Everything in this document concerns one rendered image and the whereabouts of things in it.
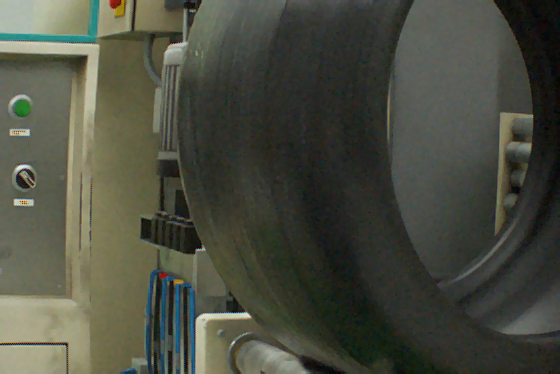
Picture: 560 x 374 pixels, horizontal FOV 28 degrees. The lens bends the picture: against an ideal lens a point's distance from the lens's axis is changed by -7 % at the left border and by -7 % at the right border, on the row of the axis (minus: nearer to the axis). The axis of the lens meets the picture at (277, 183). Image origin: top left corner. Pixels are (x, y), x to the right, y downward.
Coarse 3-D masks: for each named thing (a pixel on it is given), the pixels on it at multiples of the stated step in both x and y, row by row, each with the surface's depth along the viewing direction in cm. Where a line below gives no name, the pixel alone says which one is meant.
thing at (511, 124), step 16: (512, 128) 163; (528, 128) 159; (512, 144) 161; (528, 144) 158; (512, 160) 162; (528, 160) 158; (512, 176) 162; (512, 192) 164; (496, 208) 164; (496, 224) 163
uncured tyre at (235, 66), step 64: (256, 0) 99; (320, 0) 94; (384, 0) 93; (512, 0) 133; (192, 64) 109; (256, 64) 96; (320, 64) 93; (384, 64) 93; (192, 128) 108; (256, 128) 96; (320, 128) 93; (384, 128) 94; (192, 192) 110; (256, 192) 97; (320, 192) 94; (384, 192) 94; (256, 256) 101; (320, 256) 95; (384, 256) 95; (512, 256) 135; (256, 320) 115; (320, 320) 99; (384, 320) 96; (448, 320) 98; (512, 320) 131
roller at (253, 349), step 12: (240, 348) 130; (252, 348) 128; (264, 348) 127; (276, 348) 126; (240, 360) 129; (252, 360) 126; (264, 360) 124; (276, 360) 122; (288, 360) 121; (300, 360) 120; (240, 372) 131; (252, 372) 126; (264, 372) 123; (276, 372) 120; (288, 372) 118; (300, 372) 117; (312, 372) 115; (324, 372) 114
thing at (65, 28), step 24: (0, 0) 155; (24, 0) 156; (48, 0) 158; (72, 0) 159; (96, 0) 160; (0, 24) 155; (24, 24) 157; (48, 24) 158; (72, 24) 160; (96, 24) 161
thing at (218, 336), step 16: (208, 320) 129; (224, 320) 130; (240, 320) 131; (208, 336) 129; (224, 336) 130; (240, 336) 131; (256, 336) 131; (208, 352) 129; (224, 352) 130; (288, 352) 134; (208, 368) 129; (224, 368) 130
